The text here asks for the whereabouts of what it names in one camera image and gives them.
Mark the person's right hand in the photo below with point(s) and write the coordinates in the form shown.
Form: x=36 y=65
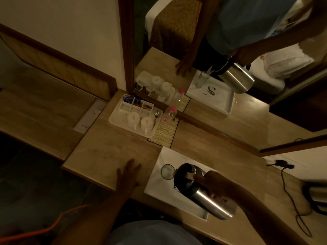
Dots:
x=214 y=184

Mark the person's left hand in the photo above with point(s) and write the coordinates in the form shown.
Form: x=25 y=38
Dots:
x=129 y=177

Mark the person's right fingers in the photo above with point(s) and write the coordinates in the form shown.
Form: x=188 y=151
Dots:
x=201 y=178

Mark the person's left fingers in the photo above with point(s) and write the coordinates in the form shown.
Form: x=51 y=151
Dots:
x=130 y=167

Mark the stainless steel electric kettle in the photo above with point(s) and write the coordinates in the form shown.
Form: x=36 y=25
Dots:
x=204 y=197

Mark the person's right forearm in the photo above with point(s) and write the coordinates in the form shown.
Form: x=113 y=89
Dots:
x=258 y=214

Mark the person's left forearm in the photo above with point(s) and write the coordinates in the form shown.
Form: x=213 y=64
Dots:
x=102 y=216

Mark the clear drinking glass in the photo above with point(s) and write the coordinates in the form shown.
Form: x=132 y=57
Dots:
x=167 y=172

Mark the white rectangular tray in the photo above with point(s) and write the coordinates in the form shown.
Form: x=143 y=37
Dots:
x=163 y=191

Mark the white ceramic cup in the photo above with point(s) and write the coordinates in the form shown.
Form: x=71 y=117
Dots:
x=147 y=123
x=133 y=119

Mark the printed information card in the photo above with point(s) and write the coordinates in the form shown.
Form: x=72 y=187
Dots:
x=164 y=133

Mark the white compartment condiment tray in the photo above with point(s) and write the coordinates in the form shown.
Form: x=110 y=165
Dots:
x=120 y=119

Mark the metal teaspoon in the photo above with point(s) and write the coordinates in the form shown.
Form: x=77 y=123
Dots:
x=156 y=115

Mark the brown sachets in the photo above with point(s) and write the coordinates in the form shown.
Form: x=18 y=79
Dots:
x=146 y=106

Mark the dark blue sachet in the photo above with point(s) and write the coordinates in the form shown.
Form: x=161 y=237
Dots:
x=136 y=101

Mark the clear bottle with pink cap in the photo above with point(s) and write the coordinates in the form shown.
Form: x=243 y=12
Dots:
x=170 y=113

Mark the blue tea bag packet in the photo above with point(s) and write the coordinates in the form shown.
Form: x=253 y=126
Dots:
x=128 y=99

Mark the person's grey shirt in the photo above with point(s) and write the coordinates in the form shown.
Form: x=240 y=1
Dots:
x=150 y=233

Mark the black power plug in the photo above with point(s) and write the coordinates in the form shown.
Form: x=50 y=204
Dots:
x=280 y=163

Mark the black kettle base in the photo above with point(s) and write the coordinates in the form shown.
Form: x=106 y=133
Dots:
x=316 y=197

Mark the white wall switch plate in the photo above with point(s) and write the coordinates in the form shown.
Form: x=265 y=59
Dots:
x=90 y=116

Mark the wood framed wall mirror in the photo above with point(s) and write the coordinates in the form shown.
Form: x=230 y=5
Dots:
x=230 y=104

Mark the white wall socket plate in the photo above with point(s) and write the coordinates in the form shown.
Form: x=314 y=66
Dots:
x=293 y=160

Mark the wood framed wall panel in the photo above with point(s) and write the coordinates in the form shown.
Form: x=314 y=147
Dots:
x=58 y=67

